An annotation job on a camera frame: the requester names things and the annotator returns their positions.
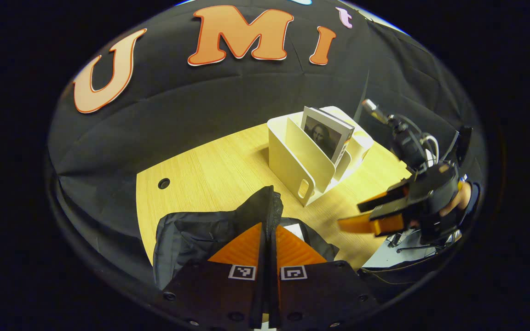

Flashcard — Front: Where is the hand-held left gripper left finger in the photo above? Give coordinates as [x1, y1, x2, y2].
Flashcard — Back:
[160, 222, 269, 331]

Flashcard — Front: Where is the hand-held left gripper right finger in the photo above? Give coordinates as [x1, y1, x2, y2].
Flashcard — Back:
[270, 224, 381, 331]

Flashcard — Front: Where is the book with portrait cover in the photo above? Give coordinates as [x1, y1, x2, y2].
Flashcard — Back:
[300, 106, 356, 165]

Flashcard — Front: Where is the black schoolbag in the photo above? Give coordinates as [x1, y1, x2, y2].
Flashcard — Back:
[152, 185, 340, 291]

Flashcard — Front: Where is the white bookshelf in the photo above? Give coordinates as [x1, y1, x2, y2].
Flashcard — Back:
[267, 106, 375, 207]

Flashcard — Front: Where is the black monitor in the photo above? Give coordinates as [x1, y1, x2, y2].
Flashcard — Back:
[447, 125, 473, 167]

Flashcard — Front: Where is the white cable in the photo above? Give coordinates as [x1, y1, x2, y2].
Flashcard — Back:
[421, 132, 440, 165]

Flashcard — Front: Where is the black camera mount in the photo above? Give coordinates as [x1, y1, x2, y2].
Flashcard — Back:
[387, 114, 431, 171]

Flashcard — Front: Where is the silver camera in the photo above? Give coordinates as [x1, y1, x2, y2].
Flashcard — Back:
[362, 98, 390, 126]

